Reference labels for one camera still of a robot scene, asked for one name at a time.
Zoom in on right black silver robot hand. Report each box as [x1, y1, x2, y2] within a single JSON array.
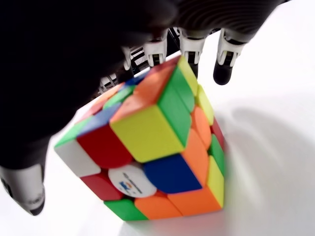
[[0, 0, 284, 217]]

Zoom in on multicoloured Rubik's cube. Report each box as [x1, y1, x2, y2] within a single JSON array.
[[54, 55, 227, 222]]

